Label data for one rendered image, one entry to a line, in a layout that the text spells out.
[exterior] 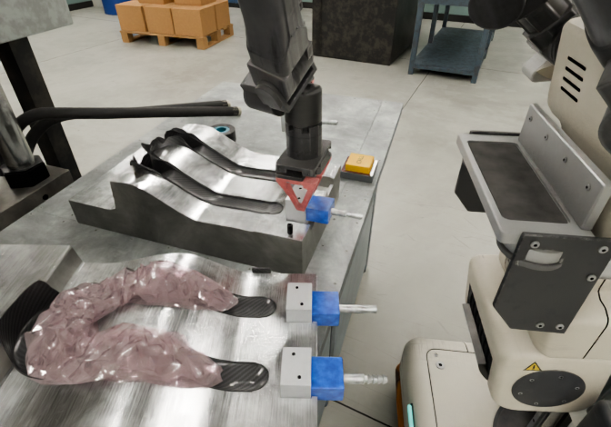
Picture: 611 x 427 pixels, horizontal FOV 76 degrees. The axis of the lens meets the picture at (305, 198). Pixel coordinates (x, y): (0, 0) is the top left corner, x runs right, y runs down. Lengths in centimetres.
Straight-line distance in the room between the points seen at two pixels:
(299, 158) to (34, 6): 93
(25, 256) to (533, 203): 71
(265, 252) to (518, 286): 39
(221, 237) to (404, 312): 114
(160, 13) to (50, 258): 497
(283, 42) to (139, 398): 42
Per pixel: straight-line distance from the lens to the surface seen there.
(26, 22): 133
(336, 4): 470
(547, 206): 56
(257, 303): 62
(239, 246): 72
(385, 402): 151
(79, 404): 55
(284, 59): 48
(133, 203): 80
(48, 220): 100
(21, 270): 71
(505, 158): 64
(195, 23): 530
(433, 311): 177
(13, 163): 117
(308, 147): 60
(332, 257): 75
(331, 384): 52
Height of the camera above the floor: 132
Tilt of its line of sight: 36 degrees down
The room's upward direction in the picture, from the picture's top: straight up
